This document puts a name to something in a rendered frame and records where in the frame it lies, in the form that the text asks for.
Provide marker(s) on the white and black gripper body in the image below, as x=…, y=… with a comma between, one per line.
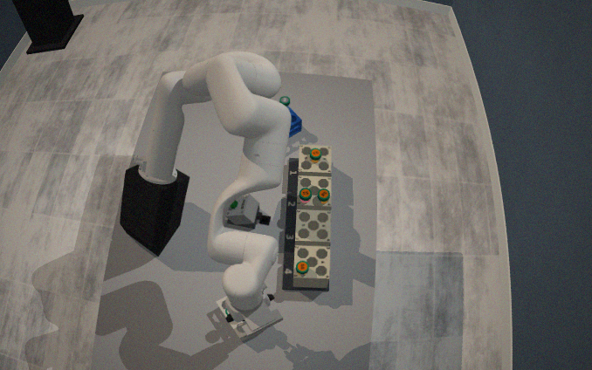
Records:
x=236, y=315

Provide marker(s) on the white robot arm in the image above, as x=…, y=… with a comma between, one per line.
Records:
x=265, y=125

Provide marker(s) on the clear plastic tube rack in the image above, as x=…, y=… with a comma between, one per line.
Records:
x=235, y=325

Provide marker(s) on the blue tube rack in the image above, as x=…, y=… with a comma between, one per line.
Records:
x=295, y=125

